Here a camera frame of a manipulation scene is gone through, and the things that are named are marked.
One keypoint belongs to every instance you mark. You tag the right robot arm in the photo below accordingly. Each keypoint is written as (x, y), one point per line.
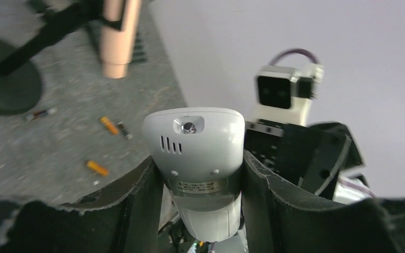
(350, 189)

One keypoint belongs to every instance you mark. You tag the black microphone stand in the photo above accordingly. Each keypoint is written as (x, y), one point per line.
(21, 84)

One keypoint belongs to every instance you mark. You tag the black battery near stand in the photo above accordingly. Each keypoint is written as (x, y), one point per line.
(40, 114)

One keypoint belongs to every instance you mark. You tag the orange battery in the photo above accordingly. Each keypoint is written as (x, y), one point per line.
(109, 125)
(94, 166)

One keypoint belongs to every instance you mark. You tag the black battery right side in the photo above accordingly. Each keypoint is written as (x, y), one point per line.
(124, 131)

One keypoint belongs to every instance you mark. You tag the white remote control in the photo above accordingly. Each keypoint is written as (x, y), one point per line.
(199, 153)

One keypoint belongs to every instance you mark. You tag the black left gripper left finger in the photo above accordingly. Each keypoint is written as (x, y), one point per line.
(121, 217)

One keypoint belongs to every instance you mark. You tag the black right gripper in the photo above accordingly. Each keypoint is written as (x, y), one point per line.
(310, 157)

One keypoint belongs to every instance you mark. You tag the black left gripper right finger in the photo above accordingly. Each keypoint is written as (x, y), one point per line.
(281, 217)

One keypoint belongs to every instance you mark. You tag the pink microphone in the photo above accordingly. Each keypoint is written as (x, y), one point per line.
(118, 33)

